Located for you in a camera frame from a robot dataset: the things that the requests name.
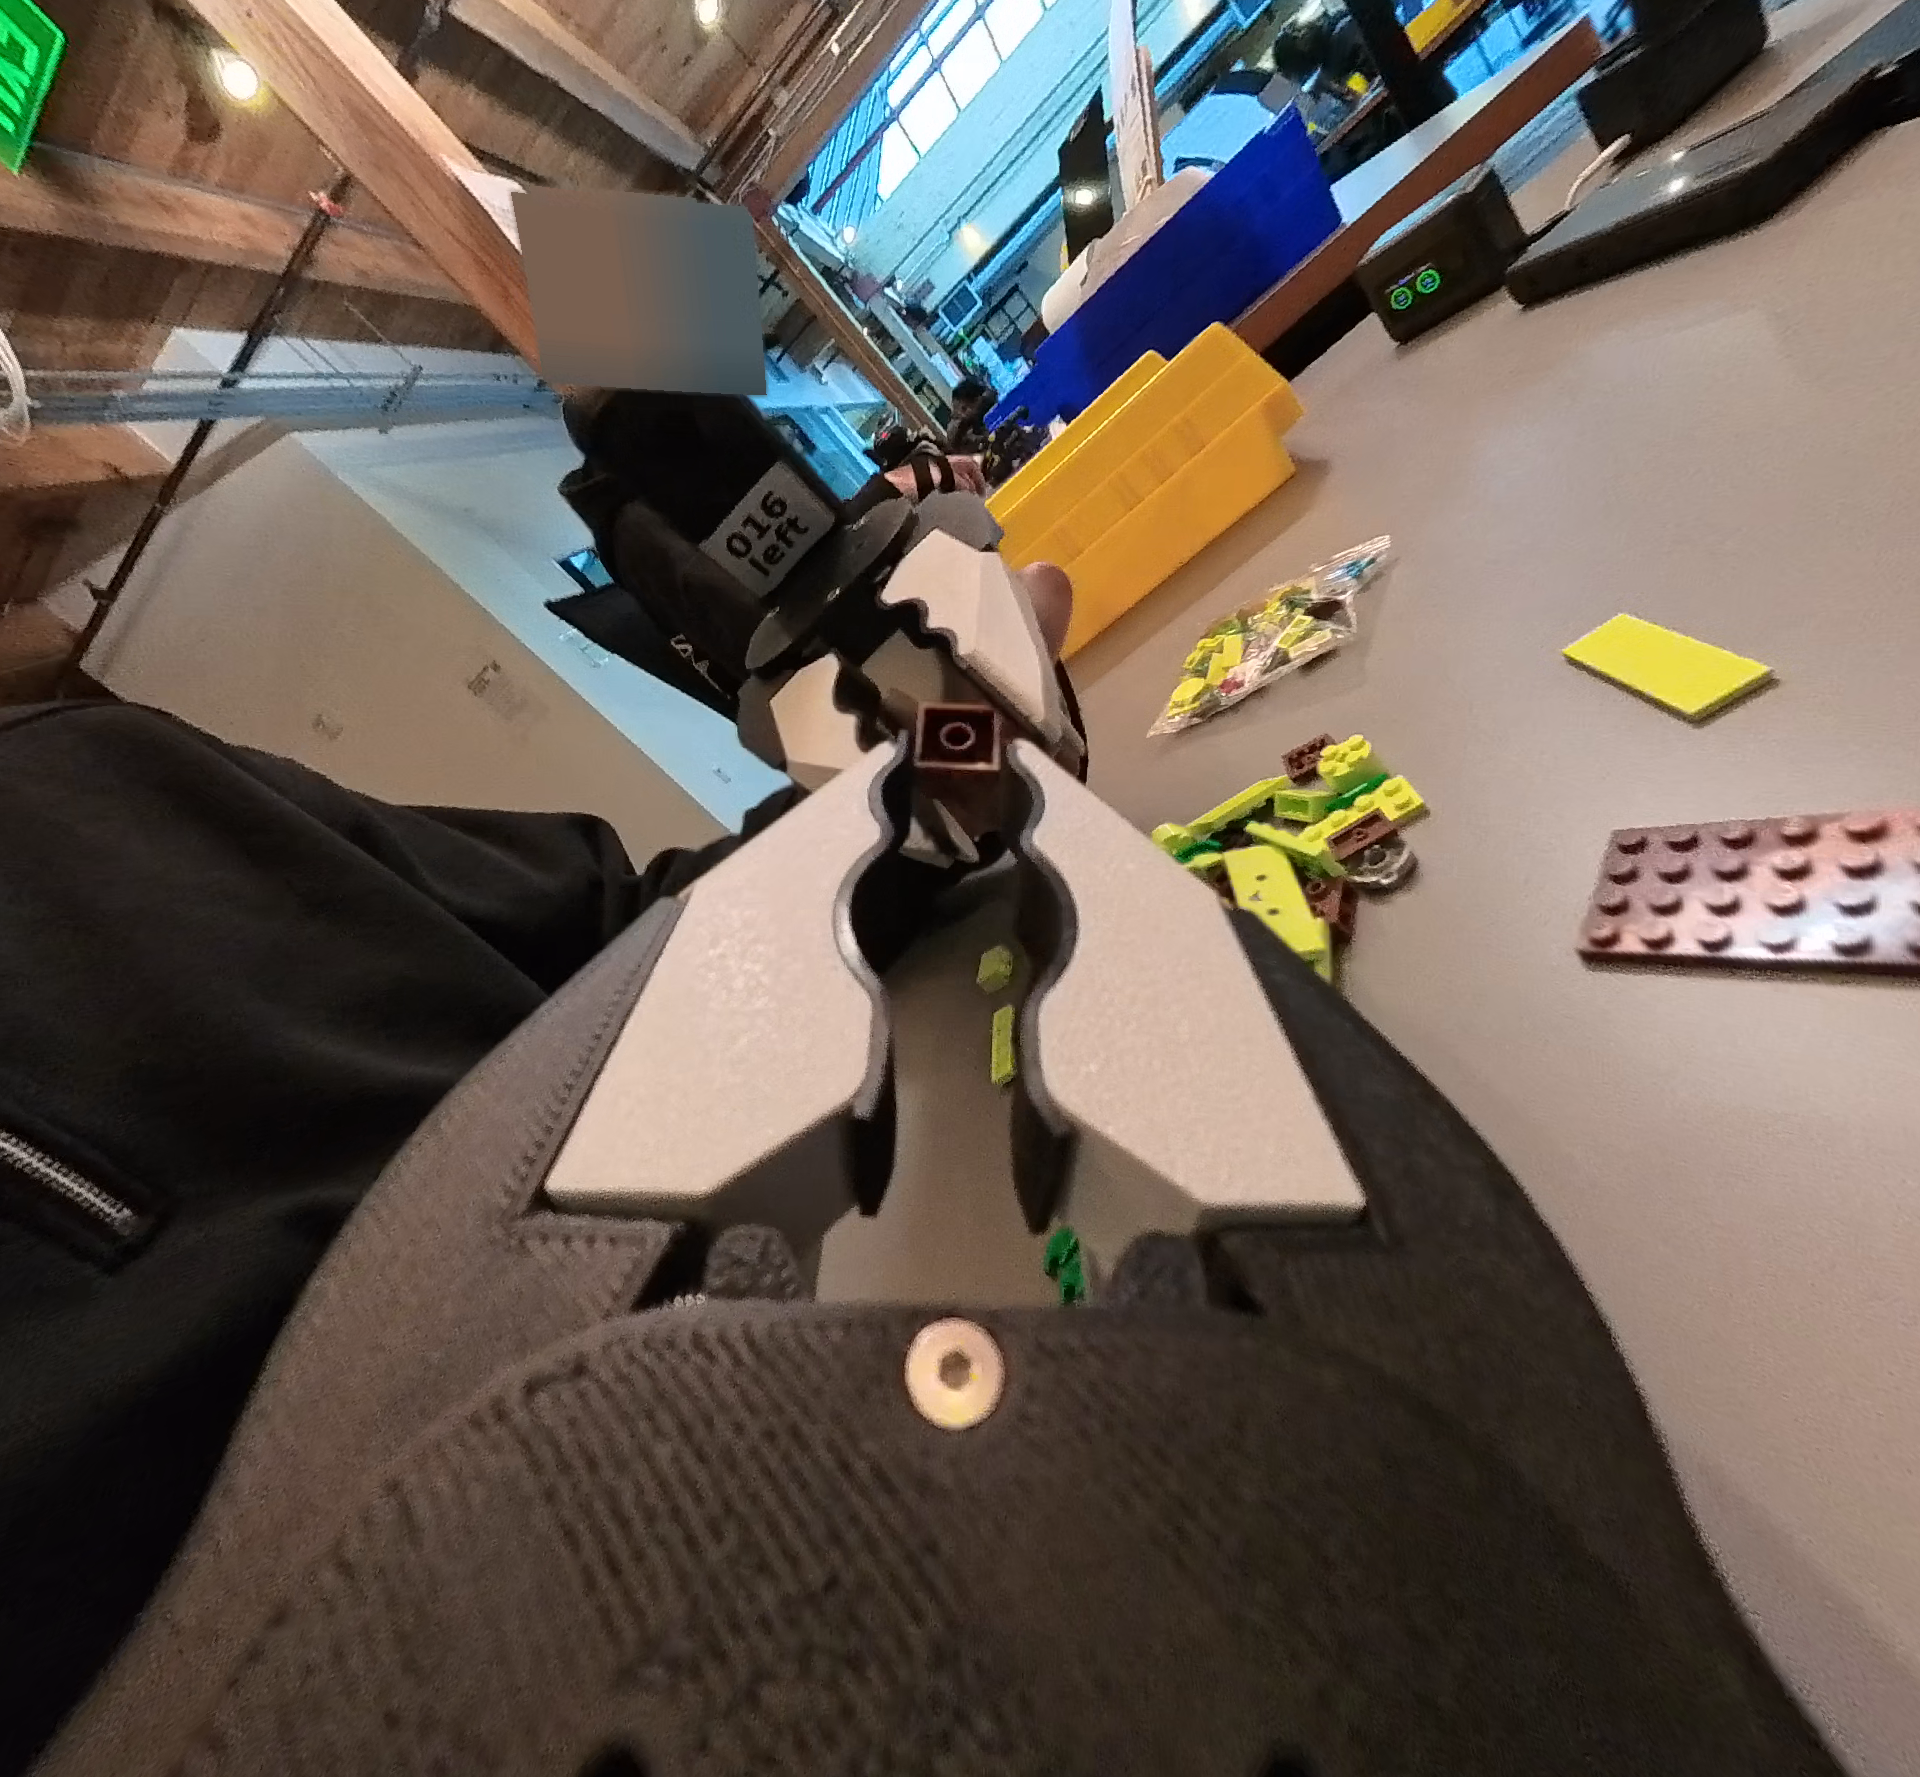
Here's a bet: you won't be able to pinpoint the grey desk with wood edge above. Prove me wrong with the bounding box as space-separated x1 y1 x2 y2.
1230 15 1606 361

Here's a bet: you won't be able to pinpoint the person's left hand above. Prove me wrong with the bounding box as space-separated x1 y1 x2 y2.
881 450 1078 661

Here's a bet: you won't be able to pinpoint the white paper roll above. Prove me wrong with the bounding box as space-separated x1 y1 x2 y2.
1040 163 1220 314

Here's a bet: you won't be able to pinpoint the black tilted board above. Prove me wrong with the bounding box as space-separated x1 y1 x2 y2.
1056 87 1112 218

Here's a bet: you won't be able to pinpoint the large brown studded plate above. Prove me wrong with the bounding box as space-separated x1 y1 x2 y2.
1574 807 1920 977

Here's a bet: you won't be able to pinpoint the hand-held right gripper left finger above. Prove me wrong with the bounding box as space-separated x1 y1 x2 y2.
540 745 919 1305

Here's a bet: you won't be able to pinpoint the white printed banner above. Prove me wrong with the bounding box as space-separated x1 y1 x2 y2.
1100 0 1189 210

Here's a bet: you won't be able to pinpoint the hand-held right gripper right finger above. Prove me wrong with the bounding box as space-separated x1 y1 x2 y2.
996 740 1369 1305

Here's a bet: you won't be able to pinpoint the blue storage bin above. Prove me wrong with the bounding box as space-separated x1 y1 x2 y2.
982 352 1083 435
1036 104 1344 385

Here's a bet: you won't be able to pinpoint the lime flat tile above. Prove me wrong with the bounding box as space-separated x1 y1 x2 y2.
1559 610 1777 726

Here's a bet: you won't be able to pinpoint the black ribbed power brick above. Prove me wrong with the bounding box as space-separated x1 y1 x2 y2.
1505 42 1920 308

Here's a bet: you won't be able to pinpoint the stacked yellow storage bins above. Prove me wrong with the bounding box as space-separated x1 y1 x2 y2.
982 321 1303 661

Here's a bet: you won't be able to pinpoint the black adapter box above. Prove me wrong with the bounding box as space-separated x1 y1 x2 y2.
1574 0 1774 152

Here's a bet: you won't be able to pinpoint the dark brown square brick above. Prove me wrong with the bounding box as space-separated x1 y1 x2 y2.
912 699 1003 841

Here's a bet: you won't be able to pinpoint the green exit sign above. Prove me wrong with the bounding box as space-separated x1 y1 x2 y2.
0 0 69 175

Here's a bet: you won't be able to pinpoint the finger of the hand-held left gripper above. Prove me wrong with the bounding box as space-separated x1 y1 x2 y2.
738 648 919 786
881 528 1071 752

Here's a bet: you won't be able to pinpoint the black printed cloth panel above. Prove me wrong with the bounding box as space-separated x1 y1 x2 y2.
547 583 750 716

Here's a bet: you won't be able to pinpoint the black charger with green display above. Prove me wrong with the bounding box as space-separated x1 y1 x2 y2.
1352 163 1529 346

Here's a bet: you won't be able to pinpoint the small sealed bag of pieces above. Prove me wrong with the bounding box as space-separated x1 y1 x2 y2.
1145 535 1393 738

